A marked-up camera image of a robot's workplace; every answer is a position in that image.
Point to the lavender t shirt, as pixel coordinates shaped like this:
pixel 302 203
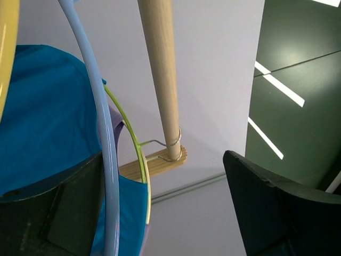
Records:
pixel 133 208

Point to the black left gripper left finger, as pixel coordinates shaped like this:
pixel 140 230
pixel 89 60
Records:
pixel 55 216

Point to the wooden clothes rack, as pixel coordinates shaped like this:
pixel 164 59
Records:
pixel 157 22

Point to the cream clothes hanger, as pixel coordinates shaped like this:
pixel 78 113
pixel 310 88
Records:
pixel 148 182

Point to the blue t shirt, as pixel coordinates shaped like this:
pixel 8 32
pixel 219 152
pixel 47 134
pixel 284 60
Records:
pixel 49 122

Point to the light blue clothes hanger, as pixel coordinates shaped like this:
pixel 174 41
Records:
pixel 111 177

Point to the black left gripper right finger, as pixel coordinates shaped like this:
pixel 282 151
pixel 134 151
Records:
pixel 260 218

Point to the yellow clothes hanger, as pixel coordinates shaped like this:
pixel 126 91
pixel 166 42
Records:
pixel 10 10

